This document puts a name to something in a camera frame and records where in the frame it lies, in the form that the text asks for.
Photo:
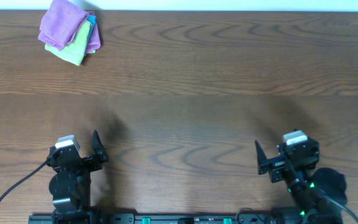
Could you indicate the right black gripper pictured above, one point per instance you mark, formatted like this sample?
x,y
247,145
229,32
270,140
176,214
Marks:
x,y
276,165

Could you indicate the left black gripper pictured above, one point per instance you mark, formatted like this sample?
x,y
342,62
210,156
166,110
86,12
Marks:
x,y
96,162

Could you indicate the purple microfiber cloth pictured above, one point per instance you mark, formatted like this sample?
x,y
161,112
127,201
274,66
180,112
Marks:
x,y
60,24

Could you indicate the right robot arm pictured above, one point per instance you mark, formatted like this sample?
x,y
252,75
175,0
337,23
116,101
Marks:
x,y
319,194

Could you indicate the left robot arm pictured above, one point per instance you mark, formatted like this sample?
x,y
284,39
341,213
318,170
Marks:
x,y
70,186

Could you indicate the folded green cloth on top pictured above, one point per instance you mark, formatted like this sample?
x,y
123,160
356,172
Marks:
x,y
74,52

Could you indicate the folded purple cloth in stack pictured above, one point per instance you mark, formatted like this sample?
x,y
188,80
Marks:
x,y
94,43

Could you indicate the folded blue cloth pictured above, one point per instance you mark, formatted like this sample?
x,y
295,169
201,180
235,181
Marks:
x,y
92,19

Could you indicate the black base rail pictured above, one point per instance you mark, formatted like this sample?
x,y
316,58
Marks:
x,y
185,218

